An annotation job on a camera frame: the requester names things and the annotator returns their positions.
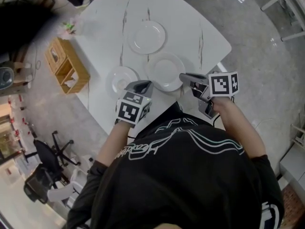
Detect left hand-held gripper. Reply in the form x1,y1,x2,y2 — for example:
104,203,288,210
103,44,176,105
114,80,154,129

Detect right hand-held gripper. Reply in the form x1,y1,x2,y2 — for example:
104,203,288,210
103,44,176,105
179,71,239,119

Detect white round plate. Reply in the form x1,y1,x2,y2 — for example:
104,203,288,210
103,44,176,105
127,20,167,55
105,66,141,100
144,52,186,92

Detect person's right forearm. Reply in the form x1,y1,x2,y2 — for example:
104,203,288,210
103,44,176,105
213,95,267,161

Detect person's left forearm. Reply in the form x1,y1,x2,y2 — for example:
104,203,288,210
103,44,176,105
96,120,138,167

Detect white paper napkin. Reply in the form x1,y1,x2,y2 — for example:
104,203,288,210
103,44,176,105
63,72,79,87

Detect woven wicker basket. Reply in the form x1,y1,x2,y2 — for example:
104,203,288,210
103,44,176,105
44,37,91,95

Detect white mug with artificial flowers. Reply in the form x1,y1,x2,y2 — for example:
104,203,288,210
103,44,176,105
58,18,84,40

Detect person's black printed t-shirt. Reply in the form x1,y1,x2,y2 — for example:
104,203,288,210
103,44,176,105
66,101,285,229

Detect black office chair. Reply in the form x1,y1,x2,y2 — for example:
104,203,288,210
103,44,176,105
33,130,81,174
23,166,65,204

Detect white rectangular table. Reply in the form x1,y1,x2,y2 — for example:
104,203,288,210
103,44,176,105
261,0,305,42

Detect white mesh office chair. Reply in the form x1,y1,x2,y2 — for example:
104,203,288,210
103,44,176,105
47,168,89,207

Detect grey storage box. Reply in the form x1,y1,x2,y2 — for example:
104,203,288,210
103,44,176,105
278,142,305,195

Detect grey round appliance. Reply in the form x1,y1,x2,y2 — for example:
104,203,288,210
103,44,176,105
0,67,15,90

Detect red brick pattern mat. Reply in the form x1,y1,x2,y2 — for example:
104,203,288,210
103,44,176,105
274,184,305,229

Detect light wooden frame stand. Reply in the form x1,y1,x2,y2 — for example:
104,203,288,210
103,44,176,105
290,123,305,150

